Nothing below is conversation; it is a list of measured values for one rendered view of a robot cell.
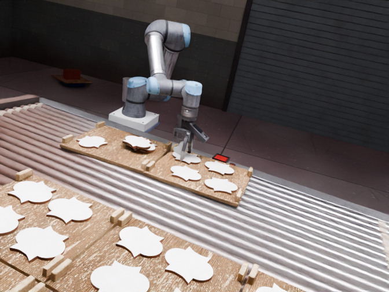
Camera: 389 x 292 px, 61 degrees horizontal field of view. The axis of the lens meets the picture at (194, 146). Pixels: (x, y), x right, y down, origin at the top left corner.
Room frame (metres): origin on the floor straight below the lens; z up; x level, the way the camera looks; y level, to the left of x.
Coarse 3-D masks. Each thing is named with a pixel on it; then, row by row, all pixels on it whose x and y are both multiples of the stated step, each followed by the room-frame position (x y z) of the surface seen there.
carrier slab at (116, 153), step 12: (96, 132) 1.55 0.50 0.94; (108, 132) 1.58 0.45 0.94; (120, 132) 1.62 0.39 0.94; (60, 144) 1.33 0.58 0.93; (72, 144) 1.35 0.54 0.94; (108, 144) 1.43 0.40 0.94; (120, 144) 1.46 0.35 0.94; (156, 144) 1.55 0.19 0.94; (96, 156) 1.29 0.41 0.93; (108, 156) 1.31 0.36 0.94; (120, 156) 1.33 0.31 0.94; (132, 156) 1.36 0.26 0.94; (144, 156) 1.38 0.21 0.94; (156, 156) 1.41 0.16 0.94; (132, 168) 1.25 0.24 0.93
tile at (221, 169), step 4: (208, 164) 1.42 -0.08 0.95; (212, 164) 1.43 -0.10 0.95; (216, 164) 1.44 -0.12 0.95; (220, 164) 1.45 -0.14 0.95; (208, 168) 1.39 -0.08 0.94; (212, 168) 1.39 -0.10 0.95; (216, 168) 1.39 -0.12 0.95; (220, 168) 1.40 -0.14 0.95; (224, 168) 1.41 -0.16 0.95; (228, 168) 1.42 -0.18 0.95; (216, 172) 1.36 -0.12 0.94; (220, 172) 1.36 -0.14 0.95; (224, 172) 1.37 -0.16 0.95; (228, 172) 1.38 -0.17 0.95; (232, 172) 1.39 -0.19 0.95
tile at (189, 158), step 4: (176, 156) 1.43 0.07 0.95; (180, 156) 1.44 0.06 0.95; (188, 156) 1.46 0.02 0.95; (192, 156) 1.47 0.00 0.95; (196, 156) 1.49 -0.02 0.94; (176, 160) 1.41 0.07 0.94; (184, 160) 1.40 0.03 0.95; (188, 160) 1.41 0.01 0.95; (192, 160) 1.42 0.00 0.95; (196, 160) 1.43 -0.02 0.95; (200, 160) 1.44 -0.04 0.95; (188, 164) 1.39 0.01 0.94; (196, 164) 1.41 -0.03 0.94
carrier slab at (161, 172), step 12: (168, 156) 1.44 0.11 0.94; (204, 156) 1.52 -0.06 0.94; (156, 168) 1.29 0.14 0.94; (168, 168) 1.31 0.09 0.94; (192, 168) 1.36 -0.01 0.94; (204, 168) 1.39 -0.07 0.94; (240, 168) 1.47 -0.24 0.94; (168, 180) 1.21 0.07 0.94; (180, 180) 1.22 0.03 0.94; (204, 180) 1.27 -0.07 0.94; (228, 180) 1.32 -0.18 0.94; (240, 180) 1.34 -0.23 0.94; (204, 192) 1.17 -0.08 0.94; (216, 192) 1.19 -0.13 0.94; (228, 204) 1.14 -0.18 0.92
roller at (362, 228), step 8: (40, 112) 1.71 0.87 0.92; (56, 120) 1.66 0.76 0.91; (64, 120) 1.67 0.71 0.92; (80, 128) 1.61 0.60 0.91; (88, 128) 1.62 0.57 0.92; (256, 192) 1.31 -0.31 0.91; (264, 192) 1.31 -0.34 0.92; (280, 200) 1.27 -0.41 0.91; (288, 200) 1.28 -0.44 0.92; (304, 208) 1.25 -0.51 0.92; (312, 208) 1.25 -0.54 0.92; (320, 216) 1.22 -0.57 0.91; (328, 216) 1.22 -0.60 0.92; (344, 224) 1.19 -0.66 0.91; (352, 224) 1.19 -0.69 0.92; (368, 232) 1.16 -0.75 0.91; (376, 232) 1.16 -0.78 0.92
